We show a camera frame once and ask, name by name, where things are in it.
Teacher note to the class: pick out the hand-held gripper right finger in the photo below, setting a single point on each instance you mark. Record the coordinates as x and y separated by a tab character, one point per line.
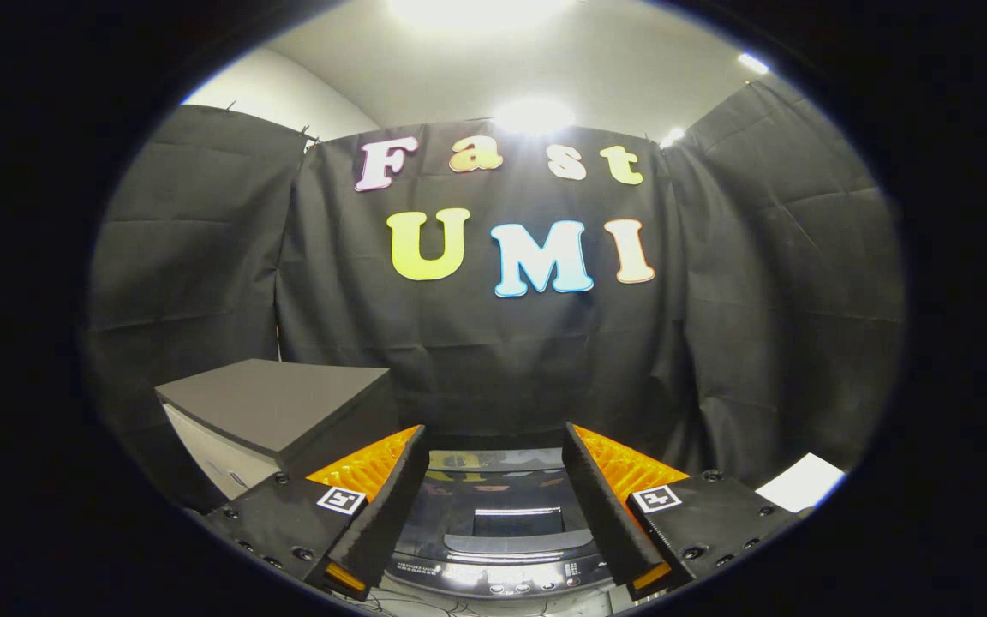
601	506

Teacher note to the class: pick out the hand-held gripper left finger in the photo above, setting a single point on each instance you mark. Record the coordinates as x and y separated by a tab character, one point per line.
386	510

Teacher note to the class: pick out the grey washing machine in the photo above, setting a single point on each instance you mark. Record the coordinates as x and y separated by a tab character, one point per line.
502	584

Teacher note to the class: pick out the grey cabinet with dark top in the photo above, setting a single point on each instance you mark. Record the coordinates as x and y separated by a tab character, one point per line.
271	403

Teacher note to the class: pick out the black backdrop cloth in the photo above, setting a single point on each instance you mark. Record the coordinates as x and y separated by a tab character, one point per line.
459	360

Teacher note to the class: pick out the white flat board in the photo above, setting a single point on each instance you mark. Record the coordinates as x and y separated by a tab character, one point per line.
802	484

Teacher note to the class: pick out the large ceiling light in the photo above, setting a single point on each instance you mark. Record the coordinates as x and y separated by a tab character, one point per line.
476	8

